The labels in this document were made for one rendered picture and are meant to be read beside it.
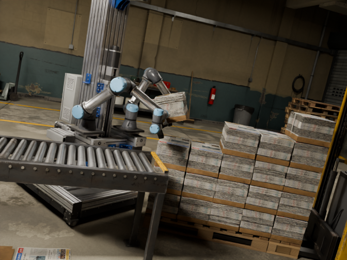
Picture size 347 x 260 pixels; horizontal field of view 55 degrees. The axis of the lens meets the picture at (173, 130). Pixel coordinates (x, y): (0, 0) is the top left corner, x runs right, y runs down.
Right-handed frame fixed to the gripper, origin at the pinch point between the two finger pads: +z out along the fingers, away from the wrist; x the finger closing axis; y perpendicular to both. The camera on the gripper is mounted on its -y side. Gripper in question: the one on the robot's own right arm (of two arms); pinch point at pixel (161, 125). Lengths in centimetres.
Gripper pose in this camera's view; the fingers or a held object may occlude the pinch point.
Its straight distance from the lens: 288.8
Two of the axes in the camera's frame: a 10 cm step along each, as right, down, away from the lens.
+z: 1.2, -1.7, 9.8
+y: -1.8, -9.7, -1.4
